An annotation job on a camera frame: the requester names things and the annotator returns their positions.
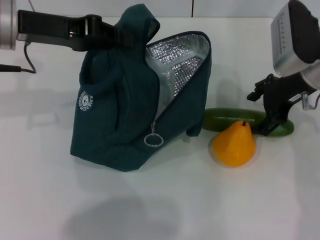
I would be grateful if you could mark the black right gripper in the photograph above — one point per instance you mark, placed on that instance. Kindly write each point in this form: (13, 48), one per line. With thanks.
(277, 95)

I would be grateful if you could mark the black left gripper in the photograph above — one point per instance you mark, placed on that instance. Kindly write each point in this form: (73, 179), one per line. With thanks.
(50, 30)

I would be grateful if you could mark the green cucumber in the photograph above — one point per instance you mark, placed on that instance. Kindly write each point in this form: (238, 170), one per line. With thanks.
(225, 117)

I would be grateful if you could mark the orange pear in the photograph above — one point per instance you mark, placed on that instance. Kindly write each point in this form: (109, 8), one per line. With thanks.
(235, 147)

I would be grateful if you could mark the teal insulated lunch bag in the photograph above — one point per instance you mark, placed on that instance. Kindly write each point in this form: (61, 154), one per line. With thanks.
(110, 105)

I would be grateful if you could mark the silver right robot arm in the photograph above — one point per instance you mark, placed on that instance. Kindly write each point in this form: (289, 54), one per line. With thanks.
(312, 77)

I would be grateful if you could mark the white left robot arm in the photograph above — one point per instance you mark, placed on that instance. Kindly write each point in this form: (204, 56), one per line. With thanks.
(7, 25)

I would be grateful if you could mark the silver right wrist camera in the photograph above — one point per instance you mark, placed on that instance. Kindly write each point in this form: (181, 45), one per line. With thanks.
(285, 37)

